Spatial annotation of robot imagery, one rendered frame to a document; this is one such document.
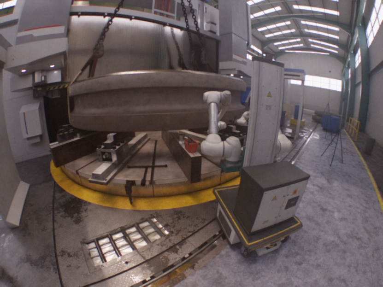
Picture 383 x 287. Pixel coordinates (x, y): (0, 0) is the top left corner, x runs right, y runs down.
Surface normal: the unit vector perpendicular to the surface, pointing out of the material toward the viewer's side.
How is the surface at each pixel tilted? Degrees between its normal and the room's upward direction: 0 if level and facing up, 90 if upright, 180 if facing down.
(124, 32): 90
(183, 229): 0
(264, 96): 90
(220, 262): 0
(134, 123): 90
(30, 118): 90
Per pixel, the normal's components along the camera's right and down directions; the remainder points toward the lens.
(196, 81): 0.43, 0.29
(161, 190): 0.22, 0.32
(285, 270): 0.02, -0.95
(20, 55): 0.67, 0.25
